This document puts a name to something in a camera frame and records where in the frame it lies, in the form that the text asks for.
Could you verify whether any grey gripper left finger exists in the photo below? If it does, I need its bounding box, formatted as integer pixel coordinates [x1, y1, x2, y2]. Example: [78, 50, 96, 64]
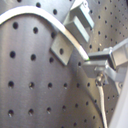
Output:
[81, 62, 128, 96]

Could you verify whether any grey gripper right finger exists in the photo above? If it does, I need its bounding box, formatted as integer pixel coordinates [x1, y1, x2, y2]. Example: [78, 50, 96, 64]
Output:
[89, 38, 128, 68]

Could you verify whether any white cable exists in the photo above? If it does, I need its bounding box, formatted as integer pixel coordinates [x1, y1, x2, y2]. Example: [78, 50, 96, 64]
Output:
[0, 5, 91, 62]

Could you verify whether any white rounded housing edge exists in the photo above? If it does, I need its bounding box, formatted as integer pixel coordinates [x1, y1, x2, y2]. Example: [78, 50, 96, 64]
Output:
[109, 68, 128, 128]

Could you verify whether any thin white sensor wire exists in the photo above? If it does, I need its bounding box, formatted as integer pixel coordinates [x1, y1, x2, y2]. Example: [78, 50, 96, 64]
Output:
[95, 74, 109, 128]

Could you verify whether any grey metal cable clip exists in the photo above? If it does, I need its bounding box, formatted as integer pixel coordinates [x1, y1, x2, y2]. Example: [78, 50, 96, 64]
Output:
[51, 0, 94, 65]

